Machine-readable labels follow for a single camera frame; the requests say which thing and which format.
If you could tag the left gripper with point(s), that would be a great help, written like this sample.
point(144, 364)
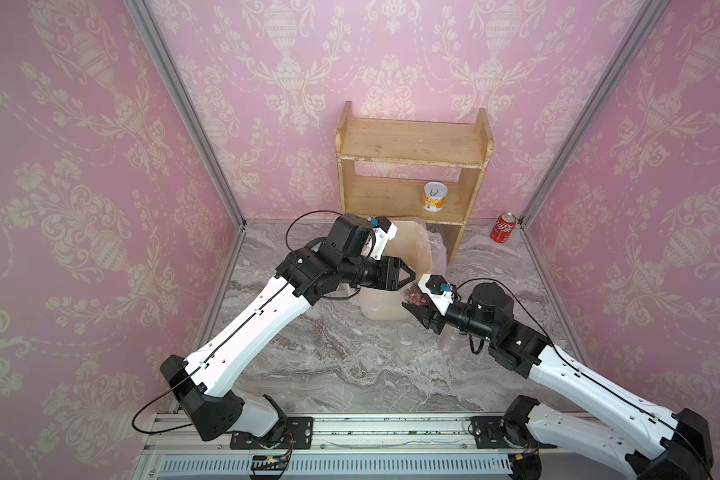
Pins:
point(389, 277)

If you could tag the yellow can on shelf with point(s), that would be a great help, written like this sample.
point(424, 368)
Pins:
point(433, 196)

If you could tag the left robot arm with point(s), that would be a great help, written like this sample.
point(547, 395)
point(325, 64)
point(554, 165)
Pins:
point(351, 254)

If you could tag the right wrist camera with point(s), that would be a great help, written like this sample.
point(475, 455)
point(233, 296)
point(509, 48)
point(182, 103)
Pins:
point(439, 291)

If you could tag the beige trash bin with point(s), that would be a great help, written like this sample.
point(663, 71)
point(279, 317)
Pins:
point(408, 252)

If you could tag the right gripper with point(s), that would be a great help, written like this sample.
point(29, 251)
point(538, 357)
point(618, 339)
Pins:
point(428, 319)

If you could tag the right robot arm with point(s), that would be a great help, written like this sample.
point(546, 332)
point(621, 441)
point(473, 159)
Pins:
point(631, 435)

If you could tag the wooden two-tier shelf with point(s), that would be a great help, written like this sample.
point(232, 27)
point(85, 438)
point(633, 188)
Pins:
point(465, 147)

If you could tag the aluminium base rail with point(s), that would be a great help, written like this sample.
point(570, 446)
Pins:
point(391, 446)

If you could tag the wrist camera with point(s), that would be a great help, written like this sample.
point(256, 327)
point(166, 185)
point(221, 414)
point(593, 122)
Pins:
point(383, 231)
point(439, 291)

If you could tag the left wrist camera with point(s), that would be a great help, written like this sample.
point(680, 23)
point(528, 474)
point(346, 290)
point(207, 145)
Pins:
point(383, 231)

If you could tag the red cola can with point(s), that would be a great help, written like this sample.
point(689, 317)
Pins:
point(503, 228)

